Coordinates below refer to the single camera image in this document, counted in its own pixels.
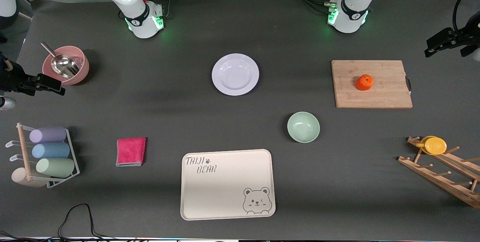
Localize orange fruit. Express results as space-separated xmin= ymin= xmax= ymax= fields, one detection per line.
xmin=355 ymin=74 xmax=374 ymax=91

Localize white round plate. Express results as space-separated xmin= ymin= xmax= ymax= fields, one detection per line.
xmin=211 ymin=53 xmax=260 ymax=96

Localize metal scoop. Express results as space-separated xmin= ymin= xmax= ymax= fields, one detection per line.
xmin=40 ymin=42 xmax=80 ymax=80

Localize pink bowl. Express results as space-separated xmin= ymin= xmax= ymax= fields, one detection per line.
xmin=42 ymin=46 xmax=90 ymax=86

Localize purple cup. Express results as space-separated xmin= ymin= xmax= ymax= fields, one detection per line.
xmin=29 ymin=127 xmax=67 ymax=144

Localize blue cup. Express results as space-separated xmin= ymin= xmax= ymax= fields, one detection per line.
xmin=31 ymin=143 xmax=71 ymax=159

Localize wooden cutting board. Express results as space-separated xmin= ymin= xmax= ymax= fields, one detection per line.
xmin=331 ymin=60 xmax=413 ymax=109

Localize green cup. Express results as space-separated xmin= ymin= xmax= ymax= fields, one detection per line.
xmin=36 ymin=158 xmax=75 ymax=178

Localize beige cup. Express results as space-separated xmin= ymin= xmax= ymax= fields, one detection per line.
xmin=11 ymin=168 xmax=49 ymax=188

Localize yellow cup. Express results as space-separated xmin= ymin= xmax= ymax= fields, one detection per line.
xmin=415 ymin=136 xmax=447 ymax=155

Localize folded pink cloth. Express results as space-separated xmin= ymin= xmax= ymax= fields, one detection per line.
xmin=115 ymin=137 xmax=147 ymax=167

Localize wooden peg drying rack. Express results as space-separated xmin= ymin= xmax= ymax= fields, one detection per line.
xmin=397 ymin=136 xmax=480 ymax=208

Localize mint green bowl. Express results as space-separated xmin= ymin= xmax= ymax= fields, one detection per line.
xmin=287 ymin=111 xmax=321 ymax=143

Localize beige bear print tray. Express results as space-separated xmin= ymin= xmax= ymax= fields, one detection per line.
xmin=180 ymin=149 xmax=276 ymax=221

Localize white wire cup rack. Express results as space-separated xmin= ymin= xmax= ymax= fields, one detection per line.
xmin=5 ymin=123 xmax=80 ymax=189

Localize black floor cable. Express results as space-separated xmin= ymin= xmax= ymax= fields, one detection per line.
xmin=57 ymin=203 xmax=113 ymax=239

